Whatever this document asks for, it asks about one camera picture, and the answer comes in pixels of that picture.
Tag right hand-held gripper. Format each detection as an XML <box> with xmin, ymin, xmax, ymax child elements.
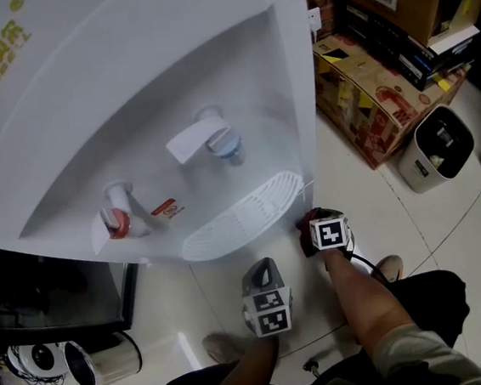
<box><xmin>306</xmin><ymin>205</ymin><xmax>359</xmax><ymax>264</ymax></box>

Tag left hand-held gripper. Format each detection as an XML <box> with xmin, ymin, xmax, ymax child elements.
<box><xmin>235</xmin><ymin>254</ymin><xmax>298</xmax><ymax>341</ymax></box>

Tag brown wiping cloth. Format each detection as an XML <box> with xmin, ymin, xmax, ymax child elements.
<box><xmin>293</xmin><ymin>206</ymin><xmax>330</xmax><ymax>260</ymax></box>

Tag white water dispenser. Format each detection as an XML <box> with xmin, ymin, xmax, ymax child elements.
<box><xmin>0</xmin><ymin>0</ymin><xmax>336</xmax><ymax>286</ymax></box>

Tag person's right forearm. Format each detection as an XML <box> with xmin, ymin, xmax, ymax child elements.
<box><xmin>321</xmin><ymin>240</ymin><xmax>420</xmax><ymax>365</ymax></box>

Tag person's left forearm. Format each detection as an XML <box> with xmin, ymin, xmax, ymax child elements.
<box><xmin>195</xmin><ymin>332</ymin><xmax>286</xmax><ymax>385</ymax></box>

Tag person's right tan shoe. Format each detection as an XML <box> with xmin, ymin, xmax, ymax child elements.
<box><xmin>368</xmin><ymin>253</ymin><xmax>407</xmax><ymax>286</ymax></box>

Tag person's tan shoe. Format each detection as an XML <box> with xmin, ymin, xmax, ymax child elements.
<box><xmin>200</xmin><ymin>328</ymin><xmax>254</xmax><ymax>367</ymax></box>
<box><xmin>368</xmin><ymin>253</ymin><xmax>407</xmax><ymax>286</ymax></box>

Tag person's left tan shoe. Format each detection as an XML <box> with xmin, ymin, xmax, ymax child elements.
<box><xmin>200</xmin><ymin>328</ymin><xmax>254</xmax><ymax>367</ymax></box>

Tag person's black shorts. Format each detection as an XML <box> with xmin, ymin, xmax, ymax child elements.
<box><xmin>147</xmin><ymin>266</ymin><xmax>478</xmax><ymax>385</ymax></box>

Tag red yellow printed cardboard box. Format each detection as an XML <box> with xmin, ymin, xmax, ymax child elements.
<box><xmin>307</xmin><ymin>20</ymin><xmax>478</xmax><ymax>176</ymax></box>

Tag person's grey shirt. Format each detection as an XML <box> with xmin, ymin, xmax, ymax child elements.
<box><xmin>293</xmin><ymin>317</ymin><xmax>481</xmax><ymax>385</ymax></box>

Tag steel trash bin with liner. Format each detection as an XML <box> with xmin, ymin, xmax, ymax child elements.
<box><xmin>61</xmin><ymin>328</ymin><xmax>146</xmax><ymax>385</ymax></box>

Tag black blue flat box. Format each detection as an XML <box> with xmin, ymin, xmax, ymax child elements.
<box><xmin>337</xmin><ymin>0</ymin><xmax>437</xmax><ymax>101</ymax></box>

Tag black and white box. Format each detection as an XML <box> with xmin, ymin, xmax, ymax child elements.
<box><xmin>412</xmin><ymin>22</ymin><xmax>481</xmax><ymax>85</ymax></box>

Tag black framed glass panel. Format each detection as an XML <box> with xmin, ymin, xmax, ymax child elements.
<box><xmin>0</xmin><ymin>229</ymin><xmax>147</xmax><ymax>347</ymax></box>

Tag white round device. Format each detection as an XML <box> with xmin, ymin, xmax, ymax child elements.
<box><xmin>5</xmin><ymin>339</ymin><xmax>71</xmax><ymax>382</ymax></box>

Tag cardboard box with white label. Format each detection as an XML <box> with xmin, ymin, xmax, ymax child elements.
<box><xmin>337</xmin><ymin>0</ymin><xmax>454</xmax><ymax>57</ymax></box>

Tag brown box with dark print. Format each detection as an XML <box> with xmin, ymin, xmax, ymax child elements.
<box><xmin>428</xmin><ymin>0</ymin><xmax>481</xmax><ymax>39</ymax></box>

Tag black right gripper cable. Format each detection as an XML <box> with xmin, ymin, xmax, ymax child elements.
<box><xmin>348</xmin><ymin>247</ymin><xmax>391</xmax><ymax>291</ymax></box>

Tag white wall socket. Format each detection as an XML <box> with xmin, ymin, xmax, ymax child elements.
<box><xmin>306</xmin><ymin>6</ymin><xmax>324</xmax><ymax>35</ymax></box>

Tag black tangled cables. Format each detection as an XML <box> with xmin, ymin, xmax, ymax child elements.
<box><xmin>2</xmin><ymin>345</ymin><xmax>69</xmax><ymax>385</ymax></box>

